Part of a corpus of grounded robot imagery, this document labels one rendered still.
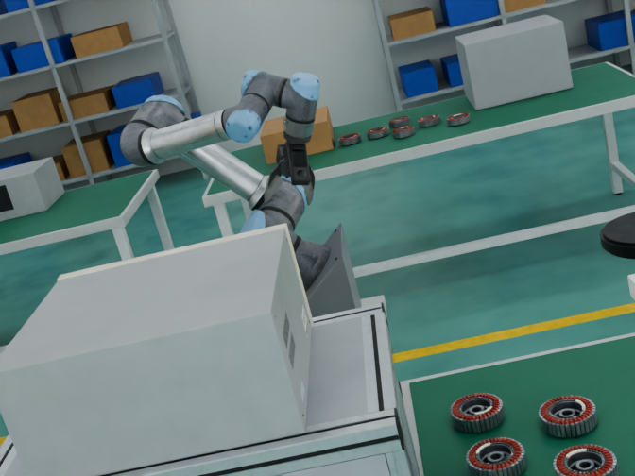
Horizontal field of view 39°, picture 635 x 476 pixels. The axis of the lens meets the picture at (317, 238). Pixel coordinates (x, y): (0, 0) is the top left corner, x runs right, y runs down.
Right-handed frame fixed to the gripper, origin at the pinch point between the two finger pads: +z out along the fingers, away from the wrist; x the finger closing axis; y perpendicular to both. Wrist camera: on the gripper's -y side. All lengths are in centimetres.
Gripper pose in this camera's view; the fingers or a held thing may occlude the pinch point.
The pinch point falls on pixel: (287, 203)
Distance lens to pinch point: 239.0
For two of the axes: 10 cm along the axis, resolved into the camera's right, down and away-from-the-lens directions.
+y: -1.7, -5.6, 8.1
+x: -9.7, -0.4, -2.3
